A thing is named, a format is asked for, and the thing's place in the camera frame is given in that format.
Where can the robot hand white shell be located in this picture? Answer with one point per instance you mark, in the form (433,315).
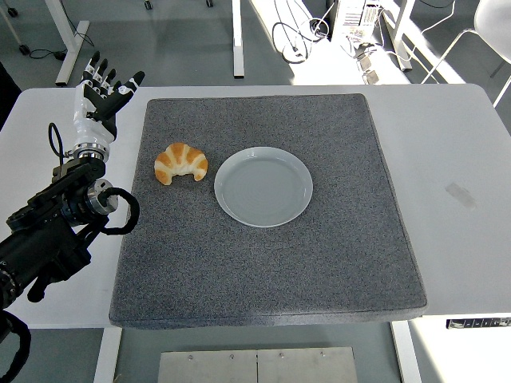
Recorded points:
(88,119)

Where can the golden croissant bread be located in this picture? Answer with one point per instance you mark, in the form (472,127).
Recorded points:
(180,161)

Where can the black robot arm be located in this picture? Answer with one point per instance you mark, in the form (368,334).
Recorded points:
(48,231)

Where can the light grey round plate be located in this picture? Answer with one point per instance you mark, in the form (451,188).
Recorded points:
(263,186)

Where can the grey metal plate with screws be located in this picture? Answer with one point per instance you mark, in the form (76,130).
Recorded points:
(257,365)

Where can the white desk leg with foot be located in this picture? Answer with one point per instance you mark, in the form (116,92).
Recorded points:
(238,36)
(72,44)
(401,36)

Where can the grey speckled table mat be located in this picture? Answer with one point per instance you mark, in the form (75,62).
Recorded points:
(263,215)

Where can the white table leg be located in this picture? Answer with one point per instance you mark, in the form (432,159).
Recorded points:
(107,355)
(406,351)

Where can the computer tower case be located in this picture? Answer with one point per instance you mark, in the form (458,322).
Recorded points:
(353,18)

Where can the white power strip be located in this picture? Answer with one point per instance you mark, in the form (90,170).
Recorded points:
(369,65)

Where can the white chair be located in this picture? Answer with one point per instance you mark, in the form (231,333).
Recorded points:
(485,28)

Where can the table height control panel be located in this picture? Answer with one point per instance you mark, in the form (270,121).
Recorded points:
(478,322)

